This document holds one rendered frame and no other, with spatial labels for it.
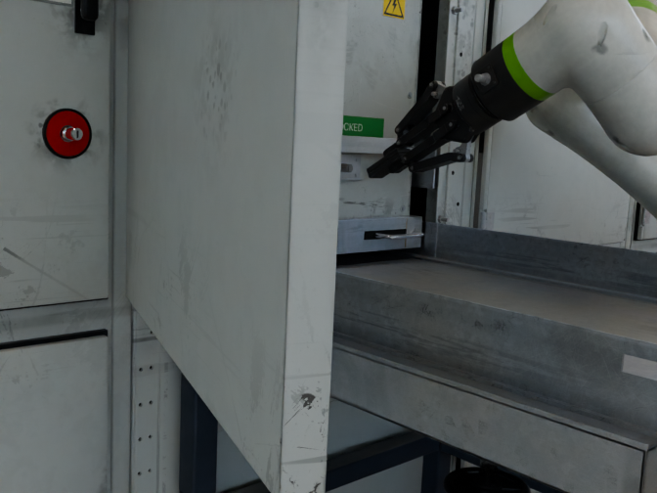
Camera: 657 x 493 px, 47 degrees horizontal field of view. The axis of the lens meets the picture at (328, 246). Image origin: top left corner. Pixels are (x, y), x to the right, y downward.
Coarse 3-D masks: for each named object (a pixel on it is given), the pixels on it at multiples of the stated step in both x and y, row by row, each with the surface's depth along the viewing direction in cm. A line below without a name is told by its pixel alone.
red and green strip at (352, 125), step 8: (344, 120) 128; (352, 120) 129; (360, 120) 130; (368, 120) 131; (376, 120) 133; (344, 128) 128; (352, 128) 129; (360, 128) 130; (368, 128) 132; (376, 128) 133; (368, 136) 132; (376, 136) 133
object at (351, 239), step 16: (352, 224) 130; (368, 224) 133; (384, 224) 136; (400, 224) 139; (416, 224) 142; (352, 240) 131; (368, 240) 134; (384, 240) 137; (400, 240) 139; (416, 240) 143
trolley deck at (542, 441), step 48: (432, 288) 112; (480, 288) 114; (528, 288) 116; (336, 336) 81; (336, 384) 77; (384, 384) 72; (432, 384) 68; (480, 384) 66; (432, 432) 68; (480, 432) 64; (528, 432) 60; (576, 432) 57; (624, 432) 56; (576, 480) 58; (624, 480) 55
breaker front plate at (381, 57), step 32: (352, 0) 125; (416, 0) 136; (352, 32) 126; (384, 32) 131; (416, 32) 137; (352, 64) 127; (384, 64) 132; (416, 64) 138; (352, 96) 128; (384, 96) 133; (384, 128) 134; (352, 160) 130; (352, 192) 131; (384, 192) 137
